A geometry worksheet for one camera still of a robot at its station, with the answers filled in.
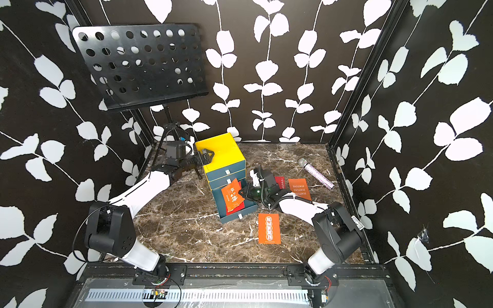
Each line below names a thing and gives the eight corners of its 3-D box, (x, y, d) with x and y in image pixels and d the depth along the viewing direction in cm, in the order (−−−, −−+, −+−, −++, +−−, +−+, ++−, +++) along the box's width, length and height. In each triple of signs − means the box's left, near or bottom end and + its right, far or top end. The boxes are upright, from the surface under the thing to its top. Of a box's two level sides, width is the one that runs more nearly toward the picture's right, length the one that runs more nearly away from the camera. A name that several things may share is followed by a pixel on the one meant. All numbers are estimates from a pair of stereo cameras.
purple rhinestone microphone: (329, 191, 101) (331, 188, 98) (296, 164, 113) (298, 160, 110) (333, 188, 103) (336, 184, 100) (300, 161, 115) (302, 157, 112)
